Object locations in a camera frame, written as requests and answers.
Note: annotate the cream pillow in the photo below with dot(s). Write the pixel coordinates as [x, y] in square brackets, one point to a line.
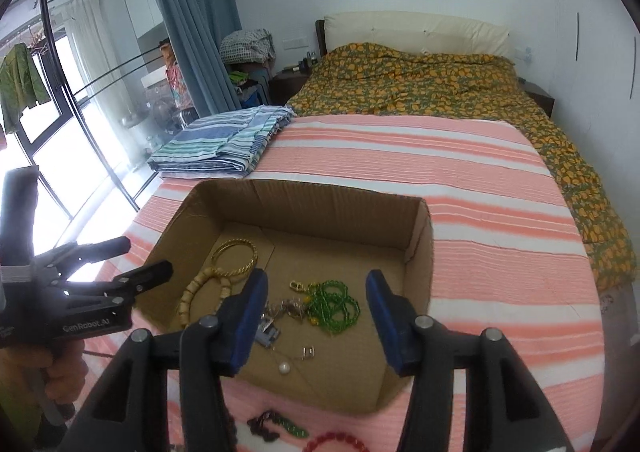
[417, 33]

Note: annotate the red bead bracelet yellow bead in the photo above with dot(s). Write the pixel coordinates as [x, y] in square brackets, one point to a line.
[323, 441]

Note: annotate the left hand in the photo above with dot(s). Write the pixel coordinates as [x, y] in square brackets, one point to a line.
[66, 372]

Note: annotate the gold bangle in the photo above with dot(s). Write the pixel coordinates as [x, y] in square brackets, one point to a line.
[233, 258]

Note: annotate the blue curtain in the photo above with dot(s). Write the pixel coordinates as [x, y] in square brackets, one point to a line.
[196, 29]

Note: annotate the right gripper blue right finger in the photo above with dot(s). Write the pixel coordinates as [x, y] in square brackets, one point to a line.
[393, 317]

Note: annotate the green hanging shirt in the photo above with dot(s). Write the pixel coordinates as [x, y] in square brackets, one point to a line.
[21, 86]

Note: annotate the orange floral duvet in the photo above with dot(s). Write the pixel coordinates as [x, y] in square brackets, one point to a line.
[367, 78]

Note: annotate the white wardrobe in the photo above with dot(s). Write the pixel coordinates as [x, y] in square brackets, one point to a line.
[596, 80]

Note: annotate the cardboard box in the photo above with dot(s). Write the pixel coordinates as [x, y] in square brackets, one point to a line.
[316, 243]

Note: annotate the glass sliding door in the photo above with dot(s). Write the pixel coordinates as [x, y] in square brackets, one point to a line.
[94, 135]

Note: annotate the washing machine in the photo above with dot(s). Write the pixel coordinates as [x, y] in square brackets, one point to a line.
[167, 114]

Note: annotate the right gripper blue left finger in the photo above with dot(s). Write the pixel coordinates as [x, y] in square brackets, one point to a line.
[240, 315]

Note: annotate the white pearl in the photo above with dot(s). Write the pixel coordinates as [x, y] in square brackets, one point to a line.
[284, 368]

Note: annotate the dark wooden nightstand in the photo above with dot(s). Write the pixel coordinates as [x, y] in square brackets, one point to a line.
[285, 85]

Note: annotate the silver charm trinket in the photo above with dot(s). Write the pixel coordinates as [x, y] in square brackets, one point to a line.
[267, 332]

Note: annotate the pink striped bedspread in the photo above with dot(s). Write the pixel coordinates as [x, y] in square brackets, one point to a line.
[507, 255]

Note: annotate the folded blue striped blanket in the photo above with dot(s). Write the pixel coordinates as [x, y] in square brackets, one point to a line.
[228, 144]

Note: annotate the silver ring clip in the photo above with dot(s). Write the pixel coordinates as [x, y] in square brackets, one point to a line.
[308, 352]

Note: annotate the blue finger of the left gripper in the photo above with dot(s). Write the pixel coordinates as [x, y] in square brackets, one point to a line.
[137, 281]
[76, 255]

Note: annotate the checkered clothes pile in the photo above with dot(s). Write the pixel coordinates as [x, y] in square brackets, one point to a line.
[247, 47]

